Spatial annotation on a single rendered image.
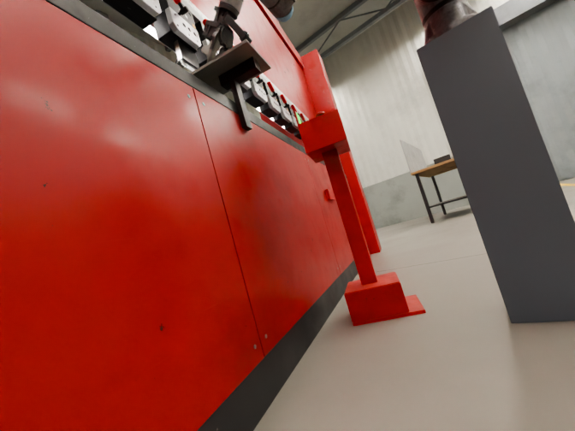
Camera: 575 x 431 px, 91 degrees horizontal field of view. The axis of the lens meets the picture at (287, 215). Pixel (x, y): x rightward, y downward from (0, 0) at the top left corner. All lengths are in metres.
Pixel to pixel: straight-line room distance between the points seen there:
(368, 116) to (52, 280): 8.95
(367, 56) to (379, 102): 1.38
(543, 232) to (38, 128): 1.00
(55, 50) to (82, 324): 0.41
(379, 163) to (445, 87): 7.92
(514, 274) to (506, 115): 0.40
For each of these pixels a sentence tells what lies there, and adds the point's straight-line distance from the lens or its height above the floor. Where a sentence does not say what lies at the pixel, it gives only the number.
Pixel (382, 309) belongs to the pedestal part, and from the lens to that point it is 1.10.
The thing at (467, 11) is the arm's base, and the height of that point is 0.82.
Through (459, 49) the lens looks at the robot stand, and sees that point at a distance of 0.96.
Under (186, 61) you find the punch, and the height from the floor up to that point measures 1.10.
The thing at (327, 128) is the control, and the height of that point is 0.72.
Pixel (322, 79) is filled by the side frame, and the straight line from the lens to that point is 3.43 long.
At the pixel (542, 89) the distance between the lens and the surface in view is 8.66.
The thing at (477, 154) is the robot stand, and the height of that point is 0.44.
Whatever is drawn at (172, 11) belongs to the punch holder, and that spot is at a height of 1.24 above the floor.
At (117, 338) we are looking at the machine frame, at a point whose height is 0.29.
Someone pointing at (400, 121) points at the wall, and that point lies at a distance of 8.84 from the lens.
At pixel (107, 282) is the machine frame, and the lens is 0.49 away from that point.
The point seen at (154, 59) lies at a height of 0.84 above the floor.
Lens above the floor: 0.36
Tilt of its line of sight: 5 degrees up
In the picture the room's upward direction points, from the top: 16 degrees counter-clockwise
